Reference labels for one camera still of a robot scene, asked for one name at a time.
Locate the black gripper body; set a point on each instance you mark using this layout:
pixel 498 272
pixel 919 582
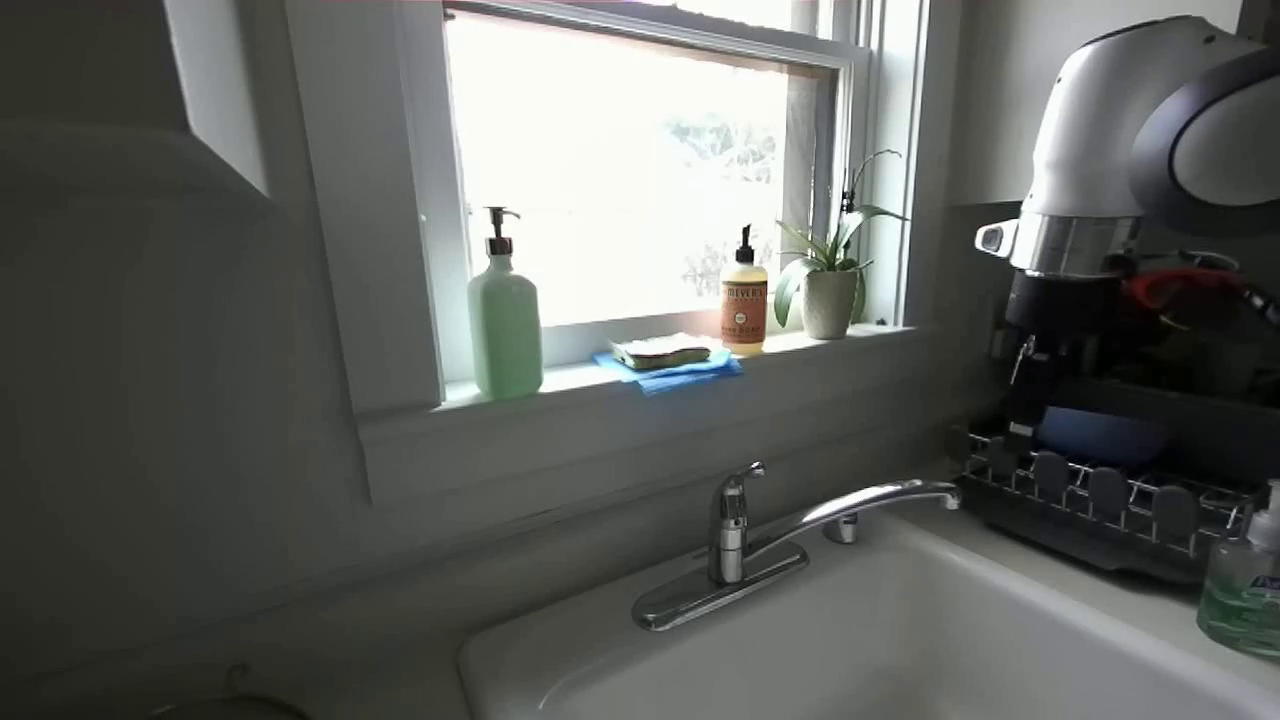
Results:
pixel 1054 334

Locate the chrome kitchen faucet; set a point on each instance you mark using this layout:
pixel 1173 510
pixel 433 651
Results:
pixel 739 544

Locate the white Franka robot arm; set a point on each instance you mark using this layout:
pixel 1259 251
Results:
pixel 1105 121

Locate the blue bowl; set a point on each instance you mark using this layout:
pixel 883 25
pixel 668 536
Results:
pixel 1101 439

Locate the black dish drying rack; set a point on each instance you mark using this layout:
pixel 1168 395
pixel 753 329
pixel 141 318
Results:
pixel 1105 503

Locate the green plant in white pot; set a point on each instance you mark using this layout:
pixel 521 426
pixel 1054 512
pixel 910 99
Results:
pixel 832 285

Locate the amber soap pump bottle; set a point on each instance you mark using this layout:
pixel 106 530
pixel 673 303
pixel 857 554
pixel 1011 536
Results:
pixel 744 306

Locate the clear green soap bottle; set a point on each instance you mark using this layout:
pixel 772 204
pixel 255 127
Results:
pixel 1243 595

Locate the white kitchen sink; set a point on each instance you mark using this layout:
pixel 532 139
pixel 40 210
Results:
pixel 906 641

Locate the blue sponge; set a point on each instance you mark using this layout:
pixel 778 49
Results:
pixel 673 372

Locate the beige sponge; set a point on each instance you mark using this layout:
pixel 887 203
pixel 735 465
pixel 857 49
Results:
pixel 663 353

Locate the green soap pump bottle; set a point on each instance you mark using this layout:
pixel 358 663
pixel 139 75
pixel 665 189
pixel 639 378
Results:
pixel 507 334

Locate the white window frame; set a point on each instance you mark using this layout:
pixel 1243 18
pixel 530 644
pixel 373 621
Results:
pixel 384 240

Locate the white wall cabinet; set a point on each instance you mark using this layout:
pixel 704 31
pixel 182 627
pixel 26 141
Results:
pixel 220 83

